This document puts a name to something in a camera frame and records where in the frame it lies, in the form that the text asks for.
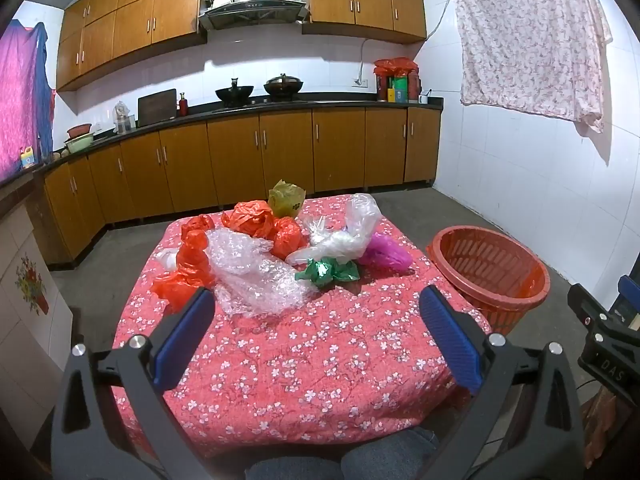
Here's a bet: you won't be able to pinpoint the person's blue jeans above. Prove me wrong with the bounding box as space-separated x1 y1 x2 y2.
244 426 442 480

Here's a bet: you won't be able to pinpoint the pink and blue hanging cloth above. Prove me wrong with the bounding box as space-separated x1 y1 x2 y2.
0 18 57 179

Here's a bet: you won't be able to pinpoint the dark cutting board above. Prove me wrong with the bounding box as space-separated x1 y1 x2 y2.
137 88 179 128

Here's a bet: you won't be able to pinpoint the small red plastic bag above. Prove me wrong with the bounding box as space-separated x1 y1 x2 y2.
271 216 305 262

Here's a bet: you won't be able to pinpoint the wooden upper kitchen cabinets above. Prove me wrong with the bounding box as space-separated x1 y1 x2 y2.
56 0 429 93

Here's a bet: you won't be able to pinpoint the white floral hanging sheet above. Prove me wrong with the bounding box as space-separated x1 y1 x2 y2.
446 0 614 134

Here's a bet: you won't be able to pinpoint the black wok with lid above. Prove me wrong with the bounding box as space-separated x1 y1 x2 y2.
263 73 305 99

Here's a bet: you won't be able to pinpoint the long knotted red plastic bag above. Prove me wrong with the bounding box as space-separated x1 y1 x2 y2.
151 214 217 313

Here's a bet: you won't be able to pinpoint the green plastic bag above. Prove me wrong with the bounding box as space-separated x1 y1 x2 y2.
295 257 361 289

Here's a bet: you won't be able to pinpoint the glass jar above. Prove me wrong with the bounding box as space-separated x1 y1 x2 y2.
113 101 132 135

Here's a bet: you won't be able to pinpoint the orange plastic basket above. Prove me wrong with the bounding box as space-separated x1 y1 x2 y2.
426 226 551 337

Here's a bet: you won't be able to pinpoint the magenta plastic bag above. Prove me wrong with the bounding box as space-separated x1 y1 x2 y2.
358 233 414 272

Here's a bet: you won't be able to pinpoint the wooden kitchen cabinets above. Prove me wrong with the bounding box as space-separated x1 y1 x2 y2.
56 0 429 93
42 106 442 263

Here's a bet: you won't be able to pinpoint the red bag over containers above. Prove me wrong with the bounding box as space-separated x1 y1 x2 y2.
373 57 421 102

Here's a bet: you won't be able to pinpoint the green basin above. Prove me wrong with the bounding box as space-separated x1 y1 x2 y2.
64 131 97 155

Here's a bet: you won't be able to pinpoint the large orange-red plastic bag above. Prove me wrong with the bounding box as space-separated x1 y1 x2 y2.
221 200 277 239

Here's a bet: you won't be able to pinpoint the olive yellow plastic bag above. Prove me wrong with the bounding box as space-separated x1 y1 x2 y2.
267 179 307 220

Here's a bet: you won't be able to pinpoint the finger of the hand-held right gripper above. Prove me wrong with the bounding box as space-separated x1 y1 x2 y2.
567 283 608 333
612 275 640 331

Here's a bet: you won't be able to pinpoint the wooden lower kitchen cabinets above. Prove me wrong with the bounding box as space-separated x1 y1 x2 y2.
42 106 442 263

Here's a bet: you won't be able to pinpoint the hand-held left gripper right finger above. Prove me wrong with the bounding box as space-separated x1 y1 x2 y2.
419 285 586 480

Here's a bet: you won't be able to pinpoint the black kitchen countertop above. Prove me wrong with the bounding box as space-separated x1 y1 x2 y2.
32 96 445 172

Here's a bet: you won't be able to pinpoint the open black wok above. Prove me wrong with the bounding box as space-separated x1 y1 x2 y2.
215 77 255 107

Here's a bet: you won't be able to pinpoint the clear bubble wrap sheet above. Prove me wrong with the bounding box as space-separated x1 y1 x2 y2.
206 227 315 318

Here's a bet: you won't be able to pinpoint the red floral tablecloth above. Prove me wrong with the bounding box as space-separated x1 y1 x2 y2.
112 192 494 461

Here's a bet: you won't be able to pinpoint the white power cable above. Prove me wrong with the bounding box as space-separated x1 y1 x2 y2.
358 0 454 84

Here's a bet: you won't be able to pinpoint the clear plastic bag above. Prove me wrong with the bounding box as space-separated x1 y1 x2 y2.
286 193 384 267

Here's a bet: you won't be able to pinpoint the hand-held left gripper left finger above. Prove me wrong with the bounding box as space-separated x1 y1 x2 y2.
50 287 216 480

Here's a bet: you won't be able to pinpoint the steel range hood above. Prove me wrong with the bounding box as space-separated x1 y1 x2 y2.
197 0 310 32

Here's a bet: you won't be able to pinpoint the white cabinet with flower sticker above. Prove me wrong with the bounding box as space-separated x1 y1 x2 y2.
0 199 75 413

